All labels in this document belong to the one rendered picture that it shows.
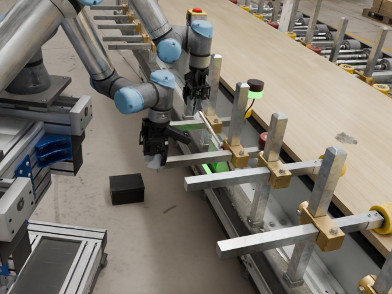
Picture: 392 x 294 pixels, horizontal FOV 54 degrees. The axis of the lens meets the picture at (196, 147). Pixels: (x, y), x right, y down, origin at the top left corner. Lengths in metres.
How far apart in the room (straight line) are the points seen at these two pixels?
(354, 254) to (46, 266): 1.27
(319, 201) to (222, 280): 1.17
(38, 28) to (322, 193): 0.73
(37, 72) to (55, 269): 0.89
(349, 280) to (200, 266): 0.98
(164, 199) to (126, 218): 0.29
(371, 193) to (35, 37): 1.03
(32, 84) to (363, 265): 1.17
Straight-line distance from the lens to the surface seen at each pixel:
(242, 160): 1.39
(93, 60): 1.13
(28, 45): 0.85
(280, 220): 1.54
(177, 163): 1.34
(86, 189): 2.59
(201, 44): 1.37
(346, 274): 1.37
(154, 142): 1.24
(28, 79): 1.37
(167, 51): 1.23
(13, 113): 1.44
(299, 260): 1.15
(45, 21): 0.86
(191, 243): 2.24
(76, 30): 1.07
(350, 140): 1.57
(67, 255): 1.92
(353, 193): 1.30
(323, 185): 0.99
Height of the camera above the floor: 1.62
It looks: 32 degrees down
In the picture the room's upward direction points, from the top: 6 degrees clockwise
